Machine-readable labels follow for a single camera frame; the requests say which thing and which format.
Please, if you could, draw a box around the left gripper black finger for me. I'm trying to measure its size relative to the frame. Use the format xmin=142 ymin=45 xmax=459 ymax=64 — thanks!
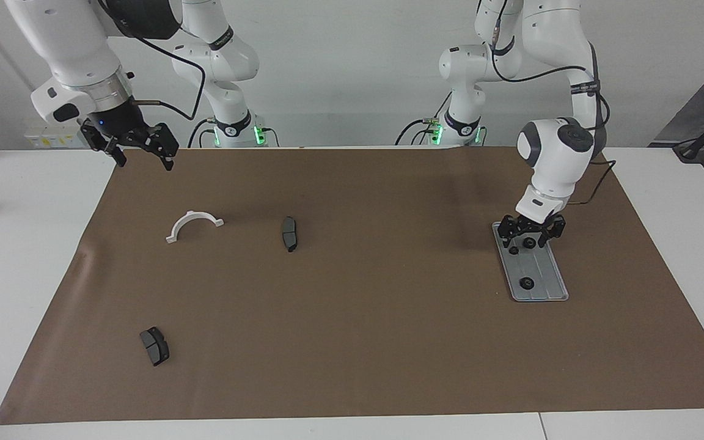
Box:
xmin=497 ymin=219 xmax=522 ymax=249
xmin=538 ymin=216 xmax=567 ymax=249

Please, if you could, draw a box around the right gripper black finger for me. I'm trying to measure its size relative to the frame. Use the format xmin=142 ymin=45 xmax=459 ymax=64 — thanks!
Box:
xmin=137 ymin=122 xmax=180 ymax=172
xmin=79 ymin=120 xmax=128 ymax=169

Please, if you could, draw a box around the grey metal tray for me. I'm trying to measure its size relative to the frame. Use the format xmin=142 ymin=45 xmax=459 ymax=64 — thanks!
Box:
xmin=491 ymin=221 xmax=570 ymax=303

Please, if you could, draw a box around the dark grey brake pad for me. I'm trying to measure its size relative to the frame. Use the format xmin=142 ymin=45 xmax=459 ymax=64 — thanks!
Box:
xmin=139 ymin=327 xmax=171 ymax=367
xmin=281 ymin=216 xmax=299 ymax=253

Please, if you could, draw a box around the brown table mat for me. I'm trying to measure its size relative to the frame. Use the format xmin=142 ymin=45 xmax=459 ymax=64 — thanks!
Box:
xmin=0 ymin=145 xmax=704 ymax=425

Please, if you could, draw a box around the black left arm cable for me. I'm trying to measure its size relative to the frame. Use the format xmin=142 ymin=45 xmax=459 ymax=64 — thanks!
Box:
xmin=489 ymin=0 xmax=617 ymax=206

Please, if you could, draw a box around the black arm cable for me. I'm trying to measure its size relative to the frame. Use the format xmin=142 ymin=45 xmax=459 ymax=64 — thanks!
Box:
xmin=489 ymin=0 xmax=617 ymax=206
xmin=98 ymin=0 xmax=207 ymax=121

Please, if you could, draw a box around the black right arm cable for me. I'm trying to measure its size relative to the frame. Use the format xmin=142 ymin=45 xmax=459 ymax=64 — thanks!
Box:
xmin=98 ymin=0 xmax=207 ymax=121

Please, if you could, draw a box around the white wall power strip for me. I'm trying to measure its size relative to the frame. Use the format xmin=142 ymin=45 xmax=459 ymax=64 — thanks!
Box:
xmin=24 ymin=122 xmax=87 ymax=149

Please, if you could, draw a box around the white half-ring clamp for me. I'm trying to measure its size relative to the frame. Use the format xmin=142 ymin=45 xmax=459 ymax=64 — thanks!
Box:
xmin=166 ymin=210 xmax=225 ymax=244

